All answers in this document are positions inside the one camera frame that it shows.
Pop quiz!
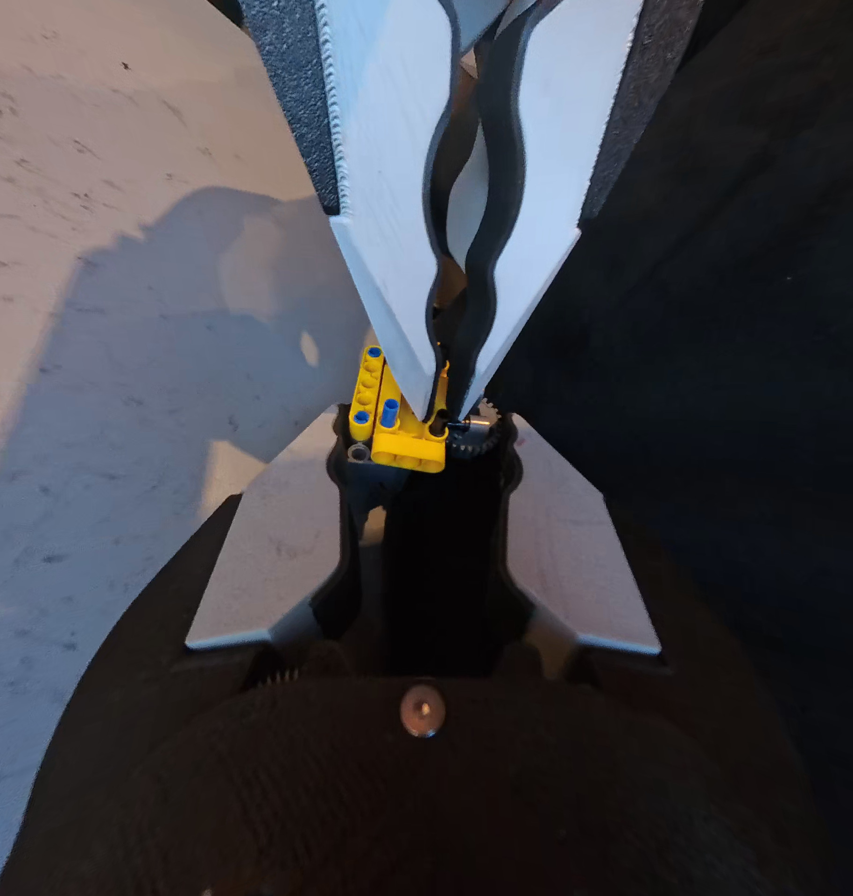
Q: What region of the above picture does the grey desk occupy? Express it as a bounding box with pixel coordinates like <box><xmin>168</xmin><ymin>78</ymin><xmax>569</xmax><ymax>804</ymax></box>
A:
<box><xmin>0</xmin><ymin>0</ymin><xmax>371</xmax><ymax>896</ymax></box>

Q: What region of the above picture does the yellow grey gear brick assembly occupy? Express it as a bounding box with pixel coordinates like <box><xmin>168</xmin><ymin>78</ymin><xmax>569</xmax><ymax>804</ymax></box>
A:
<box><xmin>348</xmin><ymin>344</ymin><xmax>503</xmax><ymax>476</ymax></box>

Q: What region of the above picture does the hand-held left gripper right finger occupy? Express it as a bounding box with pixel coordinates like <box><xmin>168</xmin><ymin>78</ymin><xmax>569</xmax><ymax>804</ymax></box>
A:
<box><xmin>498</xmin><ymin>413</ymin><xmax>663</xmax><ymax>657</ymax></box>

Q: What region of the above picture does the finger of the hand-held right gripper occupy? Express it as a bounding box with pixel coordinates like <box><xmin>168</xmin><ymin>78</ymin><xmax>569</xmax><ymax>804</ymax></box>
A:
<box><xmin>314</xmin><ymin>0</ymin><xmax>464</xmax><ymax>424</ymax></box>
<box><xmin>447</xmin><ymin>0</ymin><xmax>646</xmax><ymax>423</ymax></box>

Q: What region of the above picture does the person's dark clothing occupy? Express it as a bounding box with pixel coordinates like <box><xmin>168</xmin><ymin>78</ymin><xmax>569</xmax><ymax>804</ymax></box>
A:
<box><xmin>482</xmin><ymin>0</ymin><xmax>853</xmax><ymax>896</ymax></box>

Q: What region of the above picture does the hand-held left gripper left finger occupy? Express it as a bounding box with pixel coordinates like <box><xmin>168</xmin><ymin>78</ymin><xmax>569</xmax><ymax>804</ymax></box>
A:
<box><xmin>184</xmin><ymin>412</ymin><xmax>363</xmax><ymax>652</ymax></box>

